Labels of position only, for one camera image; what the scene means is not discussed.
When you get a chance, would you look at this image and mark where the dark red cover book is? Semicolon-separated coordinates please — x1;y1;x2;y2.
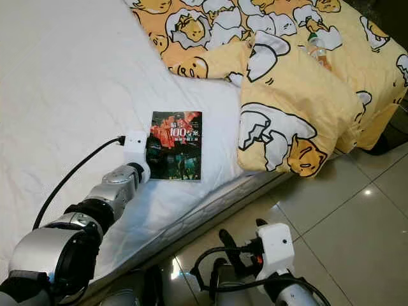
145;110;203;182

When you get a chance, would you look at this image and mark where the yellow cartoon egg blanket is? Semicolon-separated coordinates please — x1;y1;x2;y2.
131;0;408;154

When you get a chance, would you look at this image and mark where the grey robot right leg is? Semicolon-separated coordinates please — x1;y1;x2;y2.
207;258;259;306

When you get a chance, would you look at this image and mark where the grey quilted mattress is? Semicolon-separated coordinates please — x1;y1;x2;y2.
102;169;295;300

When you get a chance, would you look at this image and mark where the yellow cartoon egg pillow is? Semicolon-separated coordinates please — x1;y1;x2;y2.
238;31;365;179

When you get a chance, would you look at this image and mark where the clear plastic drink bottle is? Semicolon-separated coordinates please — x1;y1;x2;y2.
306;32;333;71

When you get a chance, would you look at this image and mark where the white bed sheet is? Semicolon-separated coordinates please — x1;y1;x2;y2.
0;0;278;281

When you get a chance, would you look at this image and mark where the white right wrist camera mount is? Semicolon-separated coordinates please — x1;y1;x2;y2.
255;222;295;281

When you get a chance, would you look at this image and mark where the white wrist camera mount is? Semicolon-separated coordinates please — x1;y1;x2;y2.
123;131;152;186
255;222;295;281

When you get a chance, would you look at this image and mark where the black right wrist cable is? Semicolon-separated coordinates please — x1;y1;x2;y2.
191;244;332;306

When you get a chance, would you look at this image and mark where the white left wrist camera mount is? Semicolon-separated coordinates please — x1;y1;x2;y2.
123;131;152;186

